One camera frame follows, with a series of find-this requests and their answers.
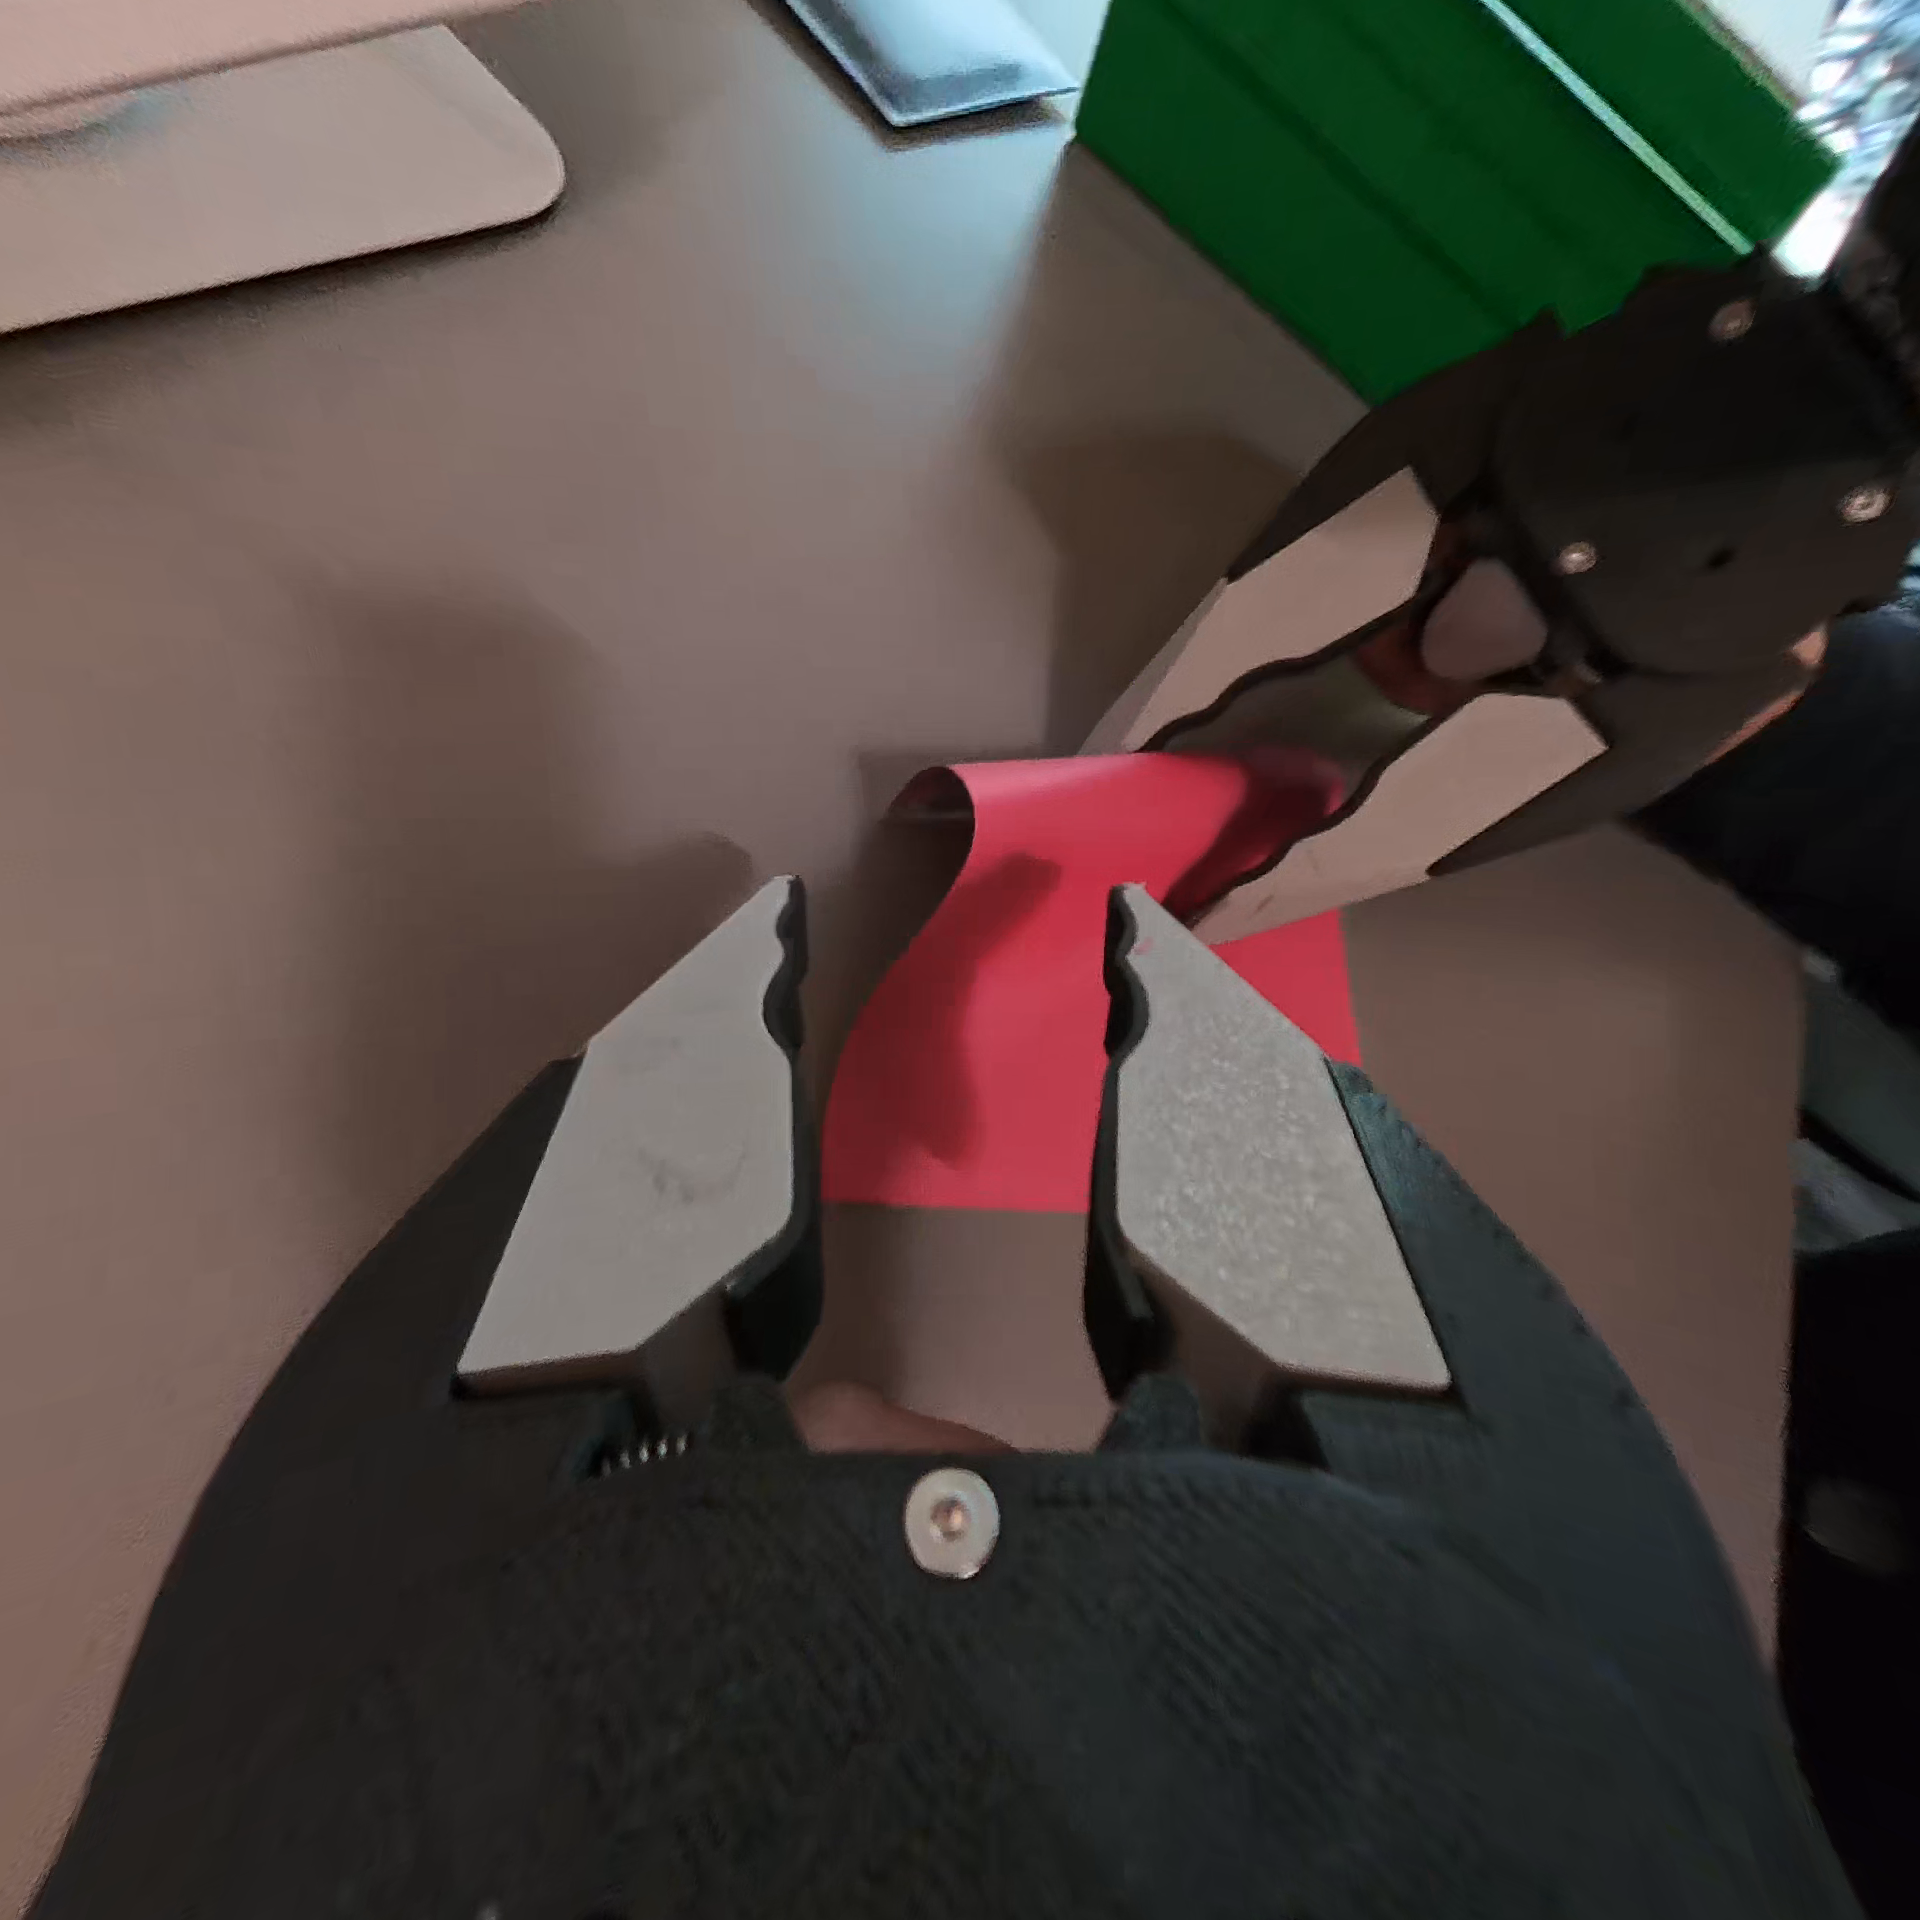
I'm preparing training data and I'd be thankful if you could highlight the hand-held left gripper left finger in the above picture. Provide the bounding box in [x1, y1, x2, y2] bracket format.
[453, 876, 825, 1417]

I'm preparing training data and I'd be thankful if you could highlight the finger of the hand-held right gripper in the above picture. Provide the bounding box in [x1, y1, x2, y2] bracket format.
[1075, 465, 1452, 756]
[1194, 690, 1609, 951]

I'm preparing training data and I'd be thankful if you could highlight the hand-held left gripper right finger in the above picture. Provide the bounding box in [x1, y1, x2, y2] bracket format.
[1084, 883, 1453, 1446]

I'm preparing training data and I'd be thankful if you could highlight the red floral origami paper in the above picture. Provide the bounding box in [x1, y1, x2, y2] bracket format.
[821, 750, 1361, 1213]

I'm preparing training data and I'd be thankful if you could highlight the person's right hand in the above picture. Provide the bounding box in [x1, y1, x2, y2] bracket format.
[1421, 560, 1549, 686]

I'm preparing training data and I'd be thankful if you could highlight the green box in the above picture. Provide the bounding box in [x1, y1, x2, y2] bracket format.
[1074, 0, 1841, 404]

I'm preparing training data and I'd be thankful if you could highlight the dark flat tablet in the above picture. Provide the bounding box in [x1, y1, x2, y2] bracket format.
[781, 0, 1086, 133]

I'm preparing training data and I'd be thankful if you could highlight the silver monitor stand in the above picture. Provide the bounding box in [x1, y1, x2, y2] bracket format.
[0, 0, 569, 336]

